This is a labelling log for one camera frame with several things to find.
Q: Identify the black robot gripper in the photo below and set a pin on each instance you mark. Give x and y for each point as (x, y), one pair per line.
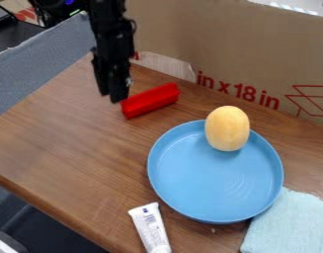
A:
(114, 50)

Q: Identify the red plastic block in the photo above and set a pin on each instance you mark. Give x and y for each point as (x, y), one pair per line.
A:
(150, 100)

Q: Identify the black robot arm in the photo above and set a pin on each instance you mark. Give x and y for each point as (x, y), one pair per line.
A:
(108, 10)

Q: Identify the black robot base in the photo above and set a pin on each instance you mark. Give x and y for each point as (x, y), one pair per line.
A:
(54, 11)

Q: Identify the grey fabric panel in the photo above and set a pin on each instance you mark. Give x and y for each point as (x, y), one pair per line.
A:
(30, 64)

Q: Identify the yellow potato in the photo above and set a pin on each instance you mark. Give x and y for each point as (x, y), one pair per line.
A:
(227, 128)

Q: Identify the brown cardboard box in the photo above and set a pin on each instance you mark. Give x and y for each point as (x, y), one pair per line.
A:
(255, 49)

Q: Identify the blue round plate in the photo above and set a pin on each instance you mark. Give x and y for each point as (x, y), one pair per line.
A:
(210, 185)

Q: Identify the white cream tube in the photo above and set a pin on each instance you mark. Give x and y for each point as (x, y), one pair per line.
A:
(147, 221)

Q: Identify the light blue towel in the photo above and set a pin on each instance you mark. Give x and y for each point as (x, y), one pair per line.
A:
(290, 227)

